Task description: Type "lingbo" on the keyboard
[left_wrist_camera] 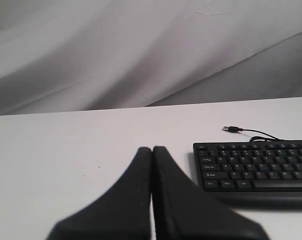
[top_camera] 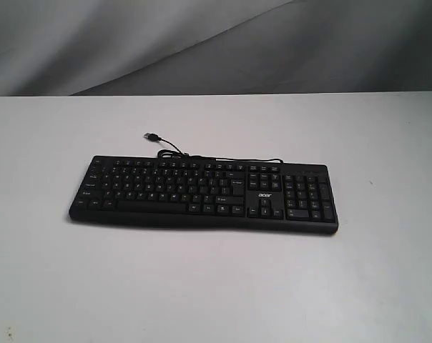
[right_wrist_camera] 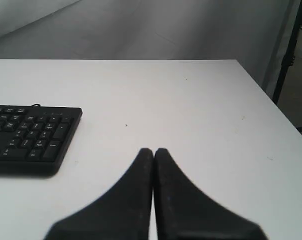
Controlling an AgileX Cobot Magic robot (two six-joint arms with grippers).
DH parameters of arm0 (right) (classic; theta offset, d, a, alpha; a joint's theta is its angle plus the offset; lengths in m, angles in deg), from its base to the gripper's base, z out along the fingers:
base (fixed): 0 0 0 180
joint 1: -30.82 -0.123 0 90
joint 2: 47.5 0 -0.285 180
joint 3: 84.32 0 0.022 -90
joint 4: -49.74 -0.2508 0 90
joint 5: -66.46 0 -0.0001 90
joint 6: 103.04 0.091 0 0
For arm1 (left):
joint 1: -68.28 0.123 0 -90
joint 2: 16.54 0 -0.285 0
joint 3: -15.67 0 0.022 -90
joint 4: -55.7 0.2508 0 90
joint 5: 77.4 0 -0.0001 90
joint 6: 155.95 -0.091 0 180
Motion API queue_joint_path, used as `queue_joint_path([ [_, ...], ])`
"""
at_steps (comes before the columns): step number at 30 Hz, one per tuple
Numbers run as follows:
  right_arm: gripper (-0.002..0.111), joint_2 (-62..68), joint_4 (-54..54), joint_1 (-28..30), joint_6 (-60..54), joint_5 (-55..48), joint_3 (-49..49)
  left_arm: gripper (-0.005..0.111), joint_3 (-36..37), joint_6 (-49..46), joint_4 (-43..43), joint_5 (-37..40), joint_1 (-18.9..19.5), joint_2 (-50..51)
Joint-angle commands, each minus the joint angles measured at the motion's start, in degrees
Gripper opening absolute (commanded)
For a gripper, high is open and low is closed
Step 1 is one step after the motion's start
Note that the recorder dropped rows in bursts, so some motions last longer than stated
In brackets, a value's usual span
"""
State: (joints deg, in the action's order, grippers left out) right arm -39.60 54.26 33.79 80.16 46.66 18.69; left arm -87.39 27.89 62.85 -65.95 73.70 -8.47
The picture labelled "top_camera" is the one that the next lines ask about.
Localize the black USB cable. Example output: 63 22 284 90
142 132 285 166

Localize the black Acer keyboard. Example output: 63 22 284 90
69 156 338 235

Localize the grey backdrop cloth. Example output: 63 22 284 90
0 1 432 96

